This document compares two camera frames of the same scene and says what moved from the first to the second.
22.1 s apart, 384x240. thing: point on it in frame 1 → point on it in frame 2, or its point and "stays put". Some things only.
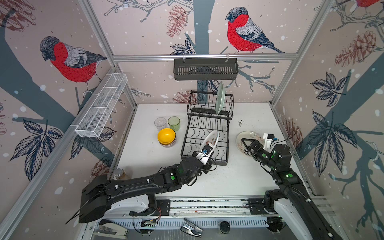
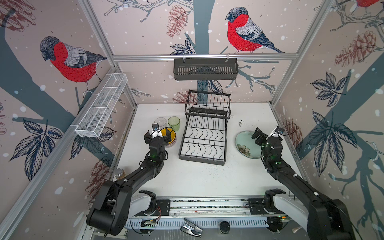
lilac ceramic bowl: x=164 y=145 stays put
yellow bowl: x=166 y=136 stays put
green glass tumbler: x=174 y=123 stays put
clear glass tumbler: x=160 y=123 stays put
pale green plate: x=220 y=99 → x=246 y=146
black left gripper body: x=207 y=166 → x=164 y=140
